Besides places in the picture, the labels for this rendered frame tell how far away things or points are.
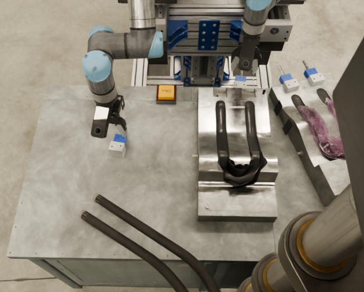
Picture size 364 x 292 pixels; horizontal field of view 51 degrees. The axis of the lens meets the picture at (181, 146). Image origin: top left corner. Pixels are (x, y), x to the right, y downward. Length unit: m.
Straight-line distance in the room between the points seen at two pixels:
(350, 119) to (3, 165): 2.35
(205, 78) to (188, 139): 0.79
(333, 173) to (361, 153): 1.08
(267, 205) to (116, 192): 0.52
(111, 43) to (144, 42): 0.09
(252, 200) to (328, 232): 0.85
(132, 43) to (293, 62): 1.86
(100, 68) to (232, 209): 0.62
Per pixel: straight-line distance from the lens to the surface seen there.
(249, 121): 1.43
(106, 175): 1.42
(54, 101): 1.64
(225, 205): 1.30
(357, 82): 0.30
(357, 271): 0.59
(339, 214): 0.44
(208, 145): 1.33
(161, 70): 2.43
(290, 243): 0.57
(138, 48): 1.14
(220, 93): 1.51
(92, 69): 1.06
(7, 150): 2.58
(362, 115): 0.29
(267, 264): 0.81
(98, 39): 1.16
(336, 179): 1.37
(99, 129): 1.20
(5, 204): 2.42
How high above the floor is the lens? 2.07
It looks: 61 degrees down
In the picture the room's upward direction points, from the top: straight up
